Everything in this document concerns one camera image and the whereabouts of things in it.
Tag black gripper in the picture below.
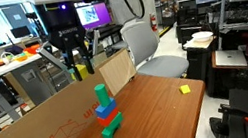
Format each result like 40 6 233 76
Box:
41 0 96 87

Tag yellow toy block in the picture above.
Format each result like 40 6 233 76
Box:
74 62 90 82
178 83 192 96

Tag blue block on top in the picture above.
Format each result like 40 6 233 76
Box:
93 82 112 109

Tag blue toy block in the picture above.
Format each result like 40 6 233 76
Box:
93 96 120 121

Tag red toy block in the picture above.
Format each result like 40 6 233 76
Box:
96 107 122 129

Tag green arch toy block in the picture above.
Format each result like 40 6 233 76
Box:
97 111 127 138

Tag black cabinet wood top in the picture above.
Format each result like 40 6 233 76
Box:
180 34 223 85

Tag light plywood panel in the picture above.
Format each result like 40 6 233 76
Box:
95 46 141 99

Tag computer monitor purple screen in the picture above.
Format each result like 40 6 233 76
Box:
74 1 114 32

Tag red container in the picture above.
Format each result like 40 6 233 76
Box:
23 42 43 57

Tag yellow orange bowl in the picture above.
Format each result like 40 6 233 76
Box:
12 52 30 64

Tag grey office chair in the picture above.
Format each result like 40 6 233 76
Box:
119 14 192 87

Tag cardboard panel with red print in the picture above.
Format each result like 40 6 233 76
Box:
0 60 119 138

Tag white desk grey legs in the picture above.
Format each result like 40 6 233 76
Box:
0 43 71 125

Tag red fire extinguisher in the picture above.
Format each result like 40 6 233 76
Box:
148 12 159 33

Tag brown wooden table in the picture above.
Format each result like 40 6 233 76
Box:
33 63 215 138

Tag white bowl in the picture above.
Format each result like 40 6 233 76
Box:
190 29 215 44

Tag silver laptop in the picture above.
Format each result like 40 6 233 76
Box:
213 45 248 73

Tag aluminium upright post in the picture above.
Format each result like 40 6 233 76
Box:
209 0 241 51

